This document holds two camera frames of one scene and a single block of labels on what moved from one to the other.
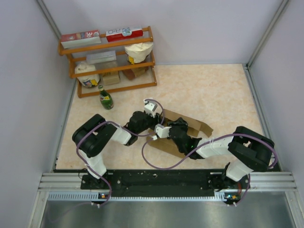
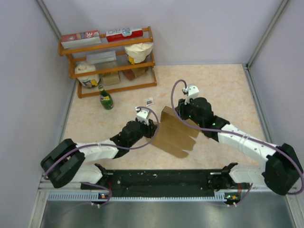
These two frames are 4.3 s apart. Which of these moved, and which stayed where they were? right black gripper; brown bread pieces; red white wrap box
Moved: right black gripper
Stayed: brown bread pieces; red white wrap box
